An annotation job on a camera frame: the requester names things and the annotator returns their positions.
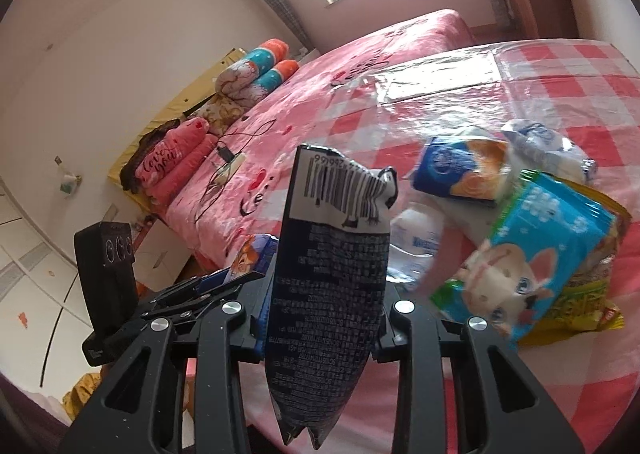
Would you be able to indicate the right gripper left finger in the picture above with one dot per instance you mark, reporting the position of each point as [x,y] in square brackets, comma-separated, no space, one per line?
[174,383]

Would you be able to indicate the white wardrobe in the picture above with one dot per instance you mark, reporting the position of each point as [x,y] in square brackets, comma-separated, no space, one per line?
[43,319]

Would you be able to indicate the pink love you bed cover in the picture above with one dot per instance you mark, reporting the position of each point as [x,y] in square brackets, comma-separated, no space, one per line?
[322,103]

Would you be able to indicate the white bedside table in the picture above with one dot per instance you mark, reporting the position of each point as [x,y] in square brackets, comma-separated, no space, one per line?
[159,256]

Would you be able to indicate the black snack bag barcode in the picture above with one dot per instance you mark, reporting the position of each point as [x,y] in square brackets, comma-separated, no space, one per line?
[328,288]

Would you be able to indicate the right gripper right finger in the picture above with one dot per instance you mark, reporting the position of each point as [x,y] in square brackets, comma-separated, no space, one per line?
[463,389]

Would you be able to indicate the blue white snack bag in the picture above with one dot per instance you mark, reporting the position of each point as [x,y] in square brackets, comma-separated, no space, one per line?
[470,165]

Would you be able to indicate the green blue cartoon wipes pack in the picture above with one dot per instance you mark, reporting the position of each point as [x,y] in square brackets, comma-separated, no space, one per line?
[542,236]

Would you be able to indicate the crushed white plastic bottle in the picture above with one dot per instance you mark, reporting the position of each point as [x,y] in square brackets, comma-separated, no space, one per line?
[415,236]

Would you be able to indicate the red white checkered plastic sheet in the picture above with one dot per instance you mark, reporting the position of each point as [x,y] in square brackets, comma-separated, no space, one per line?
[589,92]

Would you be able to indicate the white power strip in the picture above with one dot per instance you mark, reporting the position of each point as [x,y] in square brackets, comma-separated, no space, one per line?
[224,173]

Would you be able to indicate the folded pink love you blanket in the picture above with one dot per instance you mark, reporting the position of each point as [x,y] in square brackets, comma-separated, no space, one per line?
[170,163]

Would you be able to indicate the yellow headboard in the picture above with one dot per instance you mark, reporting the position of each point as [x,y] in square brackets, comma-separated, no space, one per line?
[201,88]

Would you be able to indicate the black charger plug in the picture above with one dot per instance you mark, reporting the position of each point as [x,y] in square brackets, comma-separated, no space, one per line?
[226,154]

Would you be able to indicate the rolled floral orange teal quilt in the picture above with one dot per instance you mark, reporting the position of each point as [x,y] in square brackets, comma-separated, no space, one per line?
[257,75]

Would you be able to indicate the yellow green snack bag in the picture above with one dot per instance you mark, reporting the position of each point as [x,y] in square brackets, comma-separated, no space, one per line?
[583,305]

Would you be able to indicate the wall hung plastic bag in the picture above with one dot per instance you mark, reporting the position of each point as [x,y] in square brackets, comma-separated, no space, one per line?
[69,182]

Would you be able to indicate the floral yellow pillow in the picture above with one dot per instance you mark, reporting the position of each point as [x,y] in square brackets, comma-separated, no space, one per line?
[220,112]

